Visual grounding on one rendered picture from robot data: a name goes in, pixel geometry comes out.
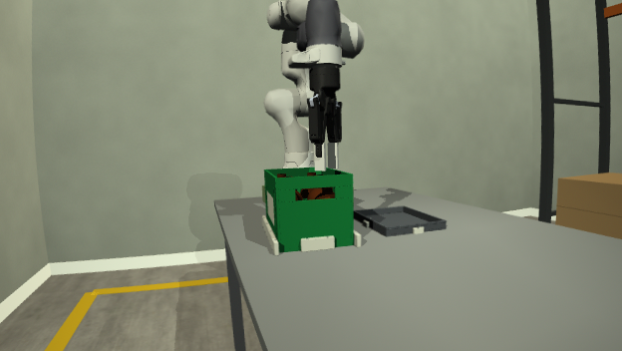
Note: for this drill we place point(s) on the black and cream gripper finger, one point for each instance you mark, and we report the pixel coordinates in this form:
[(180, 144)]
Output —
[(334, 136), (317, 118)]

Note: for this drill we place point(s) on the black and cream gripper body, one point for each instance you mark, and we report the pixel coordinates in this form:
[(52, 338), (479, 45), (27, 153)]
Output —
[(324, 81)]

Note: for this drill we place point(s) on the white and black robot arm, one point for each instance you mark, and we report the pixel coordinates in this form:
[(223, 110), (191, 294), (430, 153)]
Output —
[(326, 47)]

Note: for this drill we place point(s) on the green bottle crate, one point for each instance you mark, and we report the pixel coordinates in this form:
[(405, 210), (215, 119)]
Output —
[(296, 219)]

